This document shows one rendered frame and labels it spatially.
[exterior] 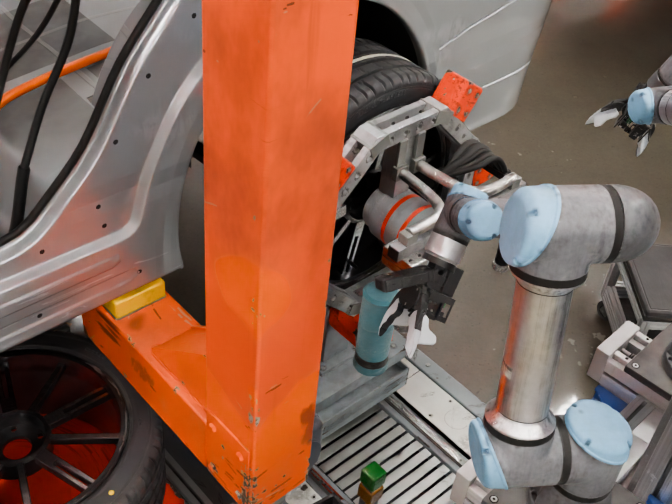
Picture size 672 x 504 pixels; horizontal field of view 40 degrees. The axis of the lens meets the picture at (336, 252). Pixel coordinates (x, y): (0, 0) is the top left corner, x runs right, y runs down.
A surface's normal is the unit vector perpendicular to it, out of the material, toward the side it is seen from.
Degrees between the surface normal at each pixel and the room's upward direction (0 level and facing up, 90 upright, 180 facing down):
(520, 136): 0
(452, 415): 0
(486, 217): 57
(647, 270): 0
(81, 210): 90
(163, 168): 90
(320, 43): 90
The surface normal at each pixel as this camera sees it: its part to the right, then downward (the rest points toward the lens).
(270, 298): 0.66, 0.53
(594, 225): 0.15, 0.06
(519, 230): -0.97, -0.09
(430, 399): 0.08, -0.76
